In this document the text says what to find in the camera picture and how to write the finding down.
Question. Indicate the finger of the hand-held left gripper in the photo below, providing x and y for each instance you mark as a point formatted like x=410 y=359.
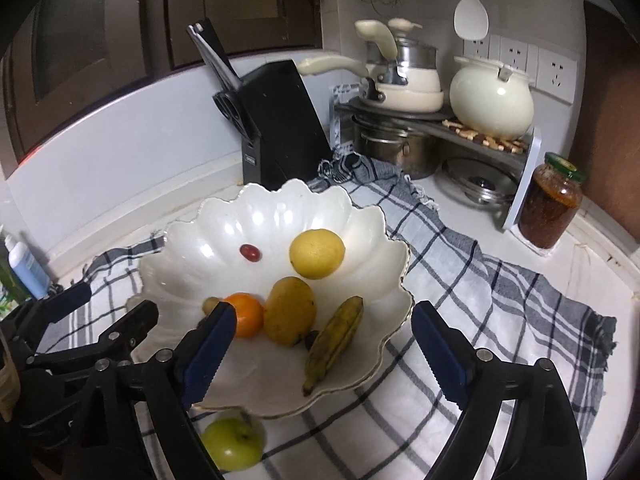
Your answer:
x=140 y=315
x=75 y=296

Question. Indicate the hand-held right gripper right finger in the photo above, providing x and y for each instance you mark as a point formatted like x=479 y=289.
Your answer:
x=440 y=355

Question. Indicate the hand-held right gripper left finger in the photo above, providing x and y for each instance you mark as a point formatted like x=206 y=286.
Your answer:
x=210 y=355

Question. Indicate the small brown longan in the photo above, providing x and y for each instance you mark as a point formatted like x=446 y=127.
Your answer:
x=211 y=306

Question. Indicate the small orange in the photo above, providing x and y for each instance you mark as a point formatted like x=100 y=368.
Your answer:
x=247 y=316

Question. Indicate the white scalloped bowl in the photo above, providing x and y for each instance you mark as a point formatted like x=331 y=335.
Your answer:
x=270 y=370

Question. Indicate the yellow mango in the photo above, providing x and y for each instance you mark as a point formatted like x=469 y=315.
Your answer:
x=290 y=310

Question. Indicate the spotted yellow banana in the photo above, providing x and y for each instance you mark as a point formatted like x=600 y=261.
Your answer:
x=332 y=345

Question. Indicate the blue pump bottle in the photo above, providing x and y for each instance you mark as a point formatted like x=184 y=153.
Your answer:
x=27 y=270

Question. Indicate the green dish soap bottle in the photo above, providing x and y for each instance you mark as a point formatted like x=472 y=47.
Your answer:
x=7 y=295

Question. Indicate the black white checked cloth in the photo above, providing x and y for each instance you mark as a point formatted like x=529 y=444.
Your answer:
x=450 y=270

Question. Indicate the green apple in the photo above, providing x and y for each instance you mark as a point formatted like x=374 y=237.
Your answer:
x=232 y=445

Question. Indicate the small red fruit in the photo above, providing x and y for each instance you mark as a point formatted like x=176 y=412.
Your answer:
x=250 y=253

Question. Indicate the yellow lemon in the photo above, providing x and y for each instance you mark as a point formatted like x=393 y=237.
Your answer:
x=317 y=254

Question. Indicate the glass lid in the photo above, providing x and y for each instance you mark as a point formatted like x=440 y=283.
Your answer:
x=480 y=182

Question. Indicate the glass jar of red sauce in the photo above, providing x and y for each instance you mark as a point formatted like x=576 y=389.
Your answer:
x=550 y=210

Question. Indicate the metal kitchen rack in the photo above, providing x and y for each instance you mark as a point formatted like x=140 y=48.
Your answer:
x=525 y=190

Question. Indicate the large steel pot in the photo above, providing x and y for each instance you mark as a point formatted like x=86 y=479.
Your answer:
x=395 y=150

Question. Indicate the wooden bead trivet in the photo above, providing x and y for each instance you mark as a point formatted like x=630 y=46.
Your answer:
x=492 y=142

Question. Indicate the black kitchen scissors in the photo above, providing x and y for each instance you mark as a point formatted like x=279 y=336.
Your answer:
x=235 y=112

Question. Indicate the black knife block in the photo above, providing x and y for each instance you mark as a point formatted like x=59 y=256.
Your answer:
x=280 y=120

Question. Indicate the cream saucepan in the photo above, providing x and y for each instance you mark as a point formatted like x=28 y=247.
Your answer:
x=415 y=97

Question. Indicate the cream round lidded pot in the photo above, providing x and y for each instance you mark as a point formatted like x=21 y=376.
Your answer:
x=490 y=97

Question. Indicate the brown wooden panel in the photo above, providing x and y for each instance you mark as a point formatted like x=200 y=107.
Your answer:
x=610 y=110

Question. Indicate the white rice paddle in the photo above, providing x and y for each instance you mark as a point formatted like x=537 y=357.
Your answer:
x=471 y=15

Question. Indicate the brown window frame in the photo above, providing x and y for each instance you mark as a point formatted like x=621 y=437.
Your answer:
x=150 y=20

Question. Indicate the white wall outlet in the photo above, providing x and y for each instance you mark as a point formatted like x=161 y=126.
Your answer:
x=517 y=55
x=475 y=47
x=556 y=80

